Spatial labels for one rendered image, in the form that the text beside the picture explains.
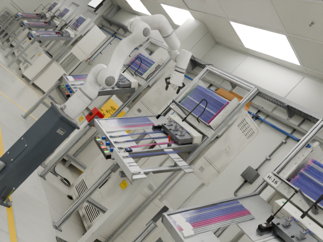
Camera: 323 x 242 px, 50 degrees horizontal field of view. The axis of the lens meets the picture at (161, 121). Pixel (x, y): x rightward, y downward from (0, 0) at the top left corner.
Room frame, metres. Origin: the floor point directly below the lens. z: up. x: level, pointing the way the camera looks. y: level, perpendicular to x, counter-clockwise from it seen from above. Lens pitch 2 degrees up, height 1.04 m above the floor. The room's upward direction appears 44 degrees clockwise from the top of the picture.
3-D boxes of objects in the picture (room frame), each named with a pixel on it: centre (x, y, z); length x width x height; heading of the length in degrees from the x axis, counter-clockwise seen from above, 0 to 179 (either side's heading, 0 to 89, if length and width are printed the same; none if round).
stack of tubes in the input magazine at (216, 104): (3.20, -0.20, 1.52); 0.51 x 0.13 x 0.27; 35
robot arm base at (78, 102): (2.33, 0.48, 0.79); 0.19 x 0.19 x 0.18
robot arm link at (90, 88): (2.35, 0.50, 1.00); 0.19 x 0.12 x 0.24; 40
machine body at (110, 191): (3.32, -0.27, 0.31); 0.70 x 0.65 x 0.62; 35
